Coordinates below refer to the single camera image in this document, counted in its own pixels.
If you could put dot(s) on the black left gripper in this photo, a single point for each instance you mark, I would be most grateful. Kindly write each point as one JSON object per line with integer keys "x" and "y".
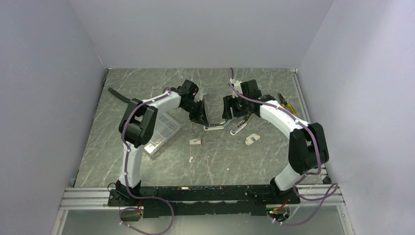
{"x": 200, "y": 117}

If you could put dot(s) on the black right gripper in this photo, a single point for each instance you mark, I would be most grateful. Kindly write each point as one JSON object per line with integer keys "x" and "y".
{"x": 229, "y": 102}

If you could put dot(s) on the white staple box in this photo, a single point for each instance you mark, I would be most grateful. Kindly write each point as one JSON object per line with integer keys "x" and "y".
{"x": 197, "y": 141}

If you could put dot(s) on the white staple box tray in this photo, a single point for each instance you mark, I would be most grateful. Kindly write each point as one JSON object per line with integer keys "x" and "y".
{"x": 252, "y": 139}

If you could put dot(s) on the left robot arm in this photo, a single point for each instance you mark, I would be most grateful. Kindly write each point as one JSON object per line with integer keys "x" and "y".
{"x": 138, "y": 124}

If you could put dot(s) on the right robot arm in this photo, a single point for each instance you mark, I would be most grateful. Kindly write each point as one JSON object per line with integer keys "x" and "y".
{"x": 307, "y": 143}

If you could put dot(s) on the clear plastic screw organizer box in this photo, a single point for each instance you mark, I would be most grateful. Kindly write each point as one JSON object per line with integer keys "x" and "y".
{"x": 165, "y": 128}

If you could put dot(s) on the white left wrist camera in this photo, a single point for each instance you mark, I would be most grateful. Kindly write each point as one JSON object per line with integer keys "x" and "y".
{"x": 200, "y": 95}

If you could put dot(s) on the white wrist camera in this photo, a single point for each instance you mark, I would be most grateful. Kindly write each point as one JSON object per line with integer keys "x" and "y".
{"x": 200, "y": 95}
{"x": 236, "y": 87}

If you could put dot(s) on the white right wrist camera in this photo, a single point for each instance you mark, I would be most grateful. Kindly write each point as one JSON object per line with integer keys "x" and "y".
{"x": 236, "y": 87}

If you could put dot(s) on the yellow handled pliers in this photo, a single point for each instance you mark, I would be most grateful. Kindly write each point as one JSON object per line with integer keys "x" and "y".
{"x": 285, "y": 104}

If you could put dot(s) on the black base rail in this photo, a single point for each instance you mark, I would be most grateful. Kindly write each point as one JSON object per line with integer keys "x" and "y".
{"x": 252, "y": 199}

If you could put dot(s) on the aluminium frame profile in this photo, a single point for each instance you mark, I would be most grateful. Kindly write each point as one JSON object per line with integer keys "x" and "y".
{"x": 97, "y": 198}

